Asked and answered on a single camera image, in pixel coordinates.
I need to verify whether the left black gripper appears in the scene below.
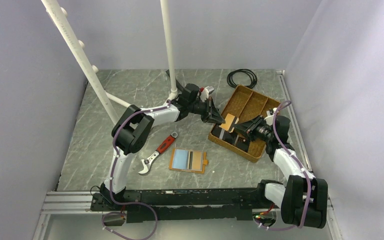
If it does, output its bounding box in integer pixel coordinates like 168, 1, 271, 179
189, 97, 226, 126

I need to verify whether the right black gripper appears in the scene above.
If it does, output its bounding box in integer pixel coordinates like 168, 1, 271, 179
232, 114, 274, 143

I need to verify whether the brown woven divided tray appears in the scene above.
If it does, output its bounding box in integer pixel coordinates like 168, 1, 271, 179
208, 85, 280, 163

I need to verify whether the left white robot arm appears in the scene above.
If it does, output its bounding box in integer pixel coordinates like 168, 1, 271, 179
100, 83, 225, 210

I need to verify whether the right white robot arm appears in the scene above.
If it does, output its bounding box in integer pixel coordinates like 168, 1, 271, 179
233, 115, 328, 229

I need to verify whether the black vip card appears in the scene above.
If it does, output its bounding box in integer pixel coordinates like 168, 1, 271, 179
211, 124, 238, 145
234, 136, 250, 153

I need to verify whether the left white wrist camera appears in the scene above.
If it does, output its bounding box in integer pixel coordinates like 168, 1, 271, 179
199, 86, 215, 102

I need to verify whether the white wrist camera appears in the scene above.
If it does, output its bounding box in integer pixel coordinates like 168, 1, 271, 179
264, 107, 277, 126
199, 86, 215, 102

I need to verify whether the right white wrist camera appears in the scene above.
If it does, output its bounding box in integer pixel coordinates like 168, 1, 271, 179
264, 107, 277, 126

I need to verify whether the black rubber hose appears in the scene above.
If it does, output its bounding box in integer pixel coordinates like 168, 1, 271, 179
165, 69, 188, 92

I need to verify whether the red handled adjustable wrench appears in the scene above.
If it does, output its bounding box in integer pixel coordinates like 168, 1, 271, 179
138, 132, 178, 175

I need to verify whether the coiled black cable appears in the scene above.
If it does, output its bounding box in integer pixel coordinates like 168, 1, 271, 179
226, 68, 258, 89

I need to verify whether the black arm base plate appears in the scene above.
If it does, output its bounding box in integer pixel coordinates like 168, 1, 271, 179
90, 186, 273, 223

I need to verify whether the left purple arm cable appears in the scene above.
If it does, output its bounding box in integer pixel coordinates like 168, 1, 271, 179
101, 99, 160, 240

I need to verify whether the white PVC pipe frame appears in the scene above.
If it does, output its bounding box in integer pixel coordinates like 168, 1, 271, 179
42, 0, 180, 125

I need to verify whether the aluminium extrusion rail frame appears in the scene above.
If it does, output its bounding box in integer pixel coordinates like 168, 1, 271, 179
32, 69, 344, 240

